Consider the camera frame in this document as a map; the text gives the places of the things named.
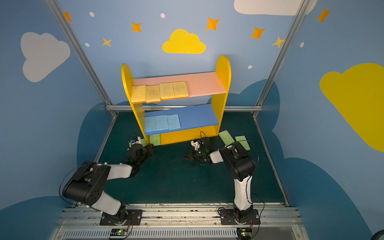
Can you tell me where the green sponge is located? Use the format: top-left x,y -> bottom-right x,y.
235,136 -> 251,151
150,134 -> 161,146
140,139 -> 148,147
219,130 -> 235,146

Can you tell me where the blue sponge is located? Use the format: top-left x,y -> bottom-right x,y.
156,115 -> 169,131
167,114 -> 181,130
145,116 -> 157,135

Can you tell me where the yellow sponge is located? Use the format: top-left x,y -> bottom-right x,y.
172,82 -> 189,99
130,85 -> 146,104
159,83 -> 175,101
146,85 -> 161,104

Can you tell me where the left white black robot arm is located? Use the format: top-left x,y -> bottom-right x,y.
62,143 -> 154,218

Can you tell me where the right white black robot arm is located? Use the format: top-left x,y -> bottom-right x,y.
183,137 -> 258,224

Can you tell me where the yellow shelf with coloured boards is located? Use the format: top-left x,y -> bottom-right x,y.
121,56 -> 232,145

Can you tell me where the left green circuit board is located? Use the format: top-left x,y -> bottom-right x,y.
110,229 -> 128,239

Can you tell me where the green circuit board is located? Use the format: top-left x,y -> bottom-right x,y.
237,228 -> 253,240
110,229 -> 128,239

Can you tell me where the right green circuit board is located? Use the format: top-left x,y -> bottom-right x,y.
237,228 -> 253,240

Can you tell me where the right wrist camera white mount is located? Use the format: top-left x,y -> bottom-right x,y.
191,141 -> 200,151

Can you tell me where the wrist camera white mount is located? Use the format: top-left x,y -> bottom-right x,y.
191,141 -> 200,151
129,137 -> 142,148

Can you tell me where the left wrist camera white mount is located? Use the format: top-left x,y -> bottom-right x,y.
129,137 -> 142,148

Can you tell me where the rear aluminium frame bar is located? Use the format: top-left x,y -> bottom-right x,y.
105,104 -> 264,113

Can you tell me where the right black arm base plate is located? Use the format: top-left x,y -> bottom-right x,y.
218,208 -> 261,225

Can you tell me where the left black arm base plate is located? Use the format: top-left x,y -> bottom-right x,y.
100,210 -> 143,226

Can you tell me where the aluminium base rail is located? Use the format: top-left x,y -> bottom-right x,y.
50,203 -> 309,240

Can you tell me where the left aluminium frame post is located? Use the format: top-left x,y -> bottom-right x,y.
45,0 -> 113,107

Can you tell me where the aluminium frame post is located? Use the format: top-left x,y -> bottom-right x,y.
45,0 -> 113,107
252,0 -> 311,121

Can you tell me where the right aluminium frame post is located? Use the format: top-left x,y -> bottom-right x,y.
252,0 -> 311,121

